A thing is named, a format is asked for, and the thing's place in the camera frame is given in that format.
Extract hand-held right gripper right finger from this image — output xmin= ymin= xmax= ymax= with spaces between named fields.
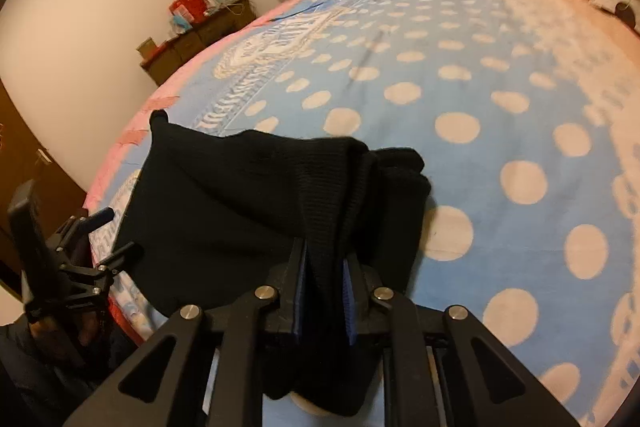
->
xmin=343 ymin=253 xmax=581 ymax=427

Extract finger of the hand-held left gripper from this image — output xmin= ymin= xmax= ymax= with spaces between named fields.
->
xmin=64 ymin=206 xmax=115 ymax=239
xmin=96 ymin=241 xmax=138 ymax=277

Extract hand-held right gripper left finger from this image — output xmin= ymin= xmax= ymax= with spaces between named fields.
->
xmin=65 ymin=238 xmax=308 ymax=427

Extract black pants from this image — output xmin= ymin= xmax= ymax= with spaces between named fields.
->
xmin=111 ymin=109 xmax=433 ymax=418

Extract brown wooden door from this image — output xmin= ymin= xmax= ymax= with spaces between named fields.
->
xmin=0 ymin=78 xmax=90 ymax=304

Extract person's dark dotted clothing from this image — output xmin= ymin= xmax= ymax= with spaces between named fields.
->
xmin=0 ymin=321 xmax=143 ymax=427

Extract brown wooden desk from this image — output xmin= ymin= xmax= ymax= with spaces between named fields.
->
xmin=139 ymin=0 xmax=262 ymax=88

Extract pink and blue printed blanket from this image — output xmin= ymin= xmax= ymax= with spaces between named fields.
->
xmin=82 ymin=0 xmax=640 ymax=427

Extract red gift bag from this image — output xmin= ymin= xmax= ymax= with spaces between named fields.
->
xmin=169 ymin=0 xmax=207 ymax=26

